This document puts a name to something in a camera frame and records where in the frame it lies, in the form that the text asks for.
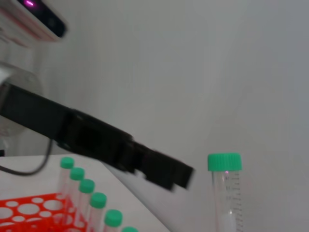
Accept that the thin black cable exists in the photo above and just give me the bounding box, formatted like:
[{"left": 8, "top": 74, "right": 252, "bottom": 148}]
[{"left": 0, "top": 139, "right": 53, "bottom": 176}]

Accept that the white and black camera unit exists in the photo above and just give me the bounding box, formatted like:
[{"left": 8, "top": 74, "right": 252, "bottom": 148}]
[{"left": 0, "top": 0, "right": 68, "bottom": 43}]

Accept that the orange test tube rack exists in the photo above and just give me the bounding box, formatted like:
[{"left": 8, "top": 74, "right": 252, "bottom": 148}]
[{"left": 0, "top": 192, "right": 88, "bottom": 232}]

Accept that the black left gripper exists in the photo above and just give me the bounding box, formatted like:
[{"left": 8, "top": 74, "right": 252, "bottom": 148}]
[{"left": 0, "top": 82, "right": 136, "bottom": 174}]

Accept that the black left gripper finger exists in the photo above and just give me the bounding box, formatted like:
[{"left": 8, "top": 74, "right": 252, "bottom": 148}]
[
  {"left": 134, "top": 141, "right": 197, "bottom": 189},
  {"left": 134, "top": 154, "right": 176, "bottom": 193}
]

